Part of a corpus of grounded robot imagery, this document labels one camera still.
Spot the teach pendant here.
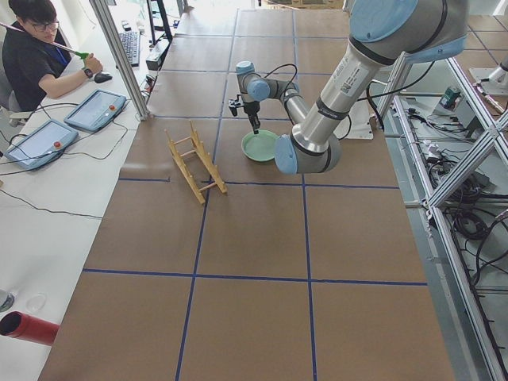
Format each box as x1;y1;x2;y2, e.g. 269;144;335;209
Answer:
63;89;127;132
5;119;79;171

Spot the wooden dish rack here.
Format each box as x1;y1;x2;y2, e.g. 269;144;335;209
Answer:
164;121;228;206

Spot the black keyboard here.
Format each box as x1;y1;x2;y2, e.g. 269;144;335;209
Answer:
118;31;140;67

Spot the teach pendant near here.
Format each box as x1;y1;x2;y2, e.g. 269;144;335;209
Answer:
5;119;79;171

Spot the teach pendant far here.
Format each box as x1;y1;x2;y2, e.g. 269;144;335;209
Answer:
63;89;127;132

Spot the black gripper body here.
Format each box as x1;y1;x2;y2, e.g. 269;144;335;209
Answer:
244;101;260;117

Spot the light green round plate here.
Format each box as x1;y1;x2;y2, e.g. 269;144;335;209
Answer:
241;129;279;163

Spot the aluminium frame post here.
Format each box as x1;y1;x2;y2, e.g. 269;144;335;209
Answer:
89;0;152;121

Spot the seated person black shirt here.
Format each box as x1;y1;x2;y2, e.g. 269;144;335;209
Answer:
2;0;103;111

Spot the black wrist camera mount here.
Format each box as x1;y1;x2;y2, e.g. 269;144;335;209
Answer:
228;94;244;117

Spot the red cylinder bottle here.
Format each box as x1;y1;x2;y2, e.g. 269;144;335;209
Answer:
1;311;60;346

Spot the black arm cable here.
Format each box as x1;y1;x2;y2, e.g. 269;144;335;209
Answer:
261;63;298;87

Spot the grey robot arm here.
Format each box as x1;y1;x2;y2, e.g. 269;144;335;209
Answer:
229;0;469;174

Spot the black computer mouse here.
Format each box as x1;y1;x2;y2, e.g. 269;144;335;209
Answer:
94;72;112;83

